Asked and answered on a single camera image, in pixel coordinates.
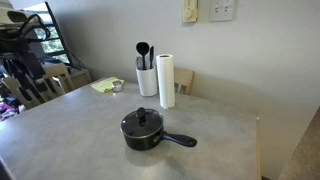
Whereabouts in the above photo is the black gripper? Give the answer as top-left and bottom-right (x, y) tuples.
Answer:
(9, 49), (49, 103)

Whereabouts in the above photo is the glass lid with black knob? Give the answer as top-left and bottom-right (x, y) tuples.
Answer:
(120, 106), (164, 138)

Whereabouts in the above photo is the wooden chair with slatted backrest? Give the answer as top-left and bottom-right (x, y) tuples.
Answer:
(1, 63), (76, 110)

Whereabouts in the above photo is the pink cloth pile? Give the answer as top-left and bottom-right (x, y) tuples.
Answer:
(0, 100), (20, 122)

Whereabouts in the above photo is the wooden cabinet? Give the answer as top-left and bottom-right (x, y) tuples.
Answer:
(68, 68), (94, 90)

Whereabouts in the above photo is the yellow cloth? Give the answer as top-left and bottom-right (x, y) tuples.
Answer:
(90, 77), (126, 93)

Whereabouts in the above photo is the small glass jar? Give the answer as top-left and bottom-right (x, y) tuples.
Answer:
(111, 80), (124, 93)

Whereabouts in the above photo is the metal whisk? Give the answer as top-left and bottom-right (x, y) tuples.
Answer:
(135, 55), (144, 70)

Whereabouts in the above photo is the white utensil holder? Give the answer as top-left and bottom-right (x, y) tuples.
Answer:
(135, 65), (159, 98)

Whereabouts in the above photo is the black ladle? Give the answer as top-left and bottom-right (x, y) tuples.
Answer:
(135, 41), (150, 71)

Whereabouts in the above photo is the black spatula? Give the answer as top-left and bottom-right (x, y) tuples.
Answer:
(148, 45), (155, 70)

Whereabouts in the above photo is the white paper towel roll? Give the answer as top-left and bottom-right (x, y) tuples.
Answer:
(155, 53), (176, 110)

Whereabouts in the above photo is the wooden chair with plain backrest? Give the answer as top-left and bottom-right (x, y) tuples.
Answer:
(173, 67), (196, 97)

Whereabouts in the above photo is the speckled countertop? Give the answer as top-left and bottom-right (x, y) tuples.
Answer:
(278, 106), (320, 180)

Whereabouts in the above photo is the black metal ladder frame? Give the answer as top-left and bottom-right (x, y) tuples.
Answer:
(44, 1), (86, 69)

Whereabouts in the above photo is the black saucepan with handle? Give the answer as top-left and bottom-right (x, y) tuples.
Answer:
(120, 108), (198, 152)

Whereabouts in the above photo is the beige wall thermostat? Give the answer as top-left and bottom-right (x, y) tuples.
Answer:
(182, 0), (199, 24)

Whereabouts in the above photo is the white light switch plate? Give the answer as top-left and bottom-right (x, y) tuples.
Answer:
(209, 0), (236, 23)

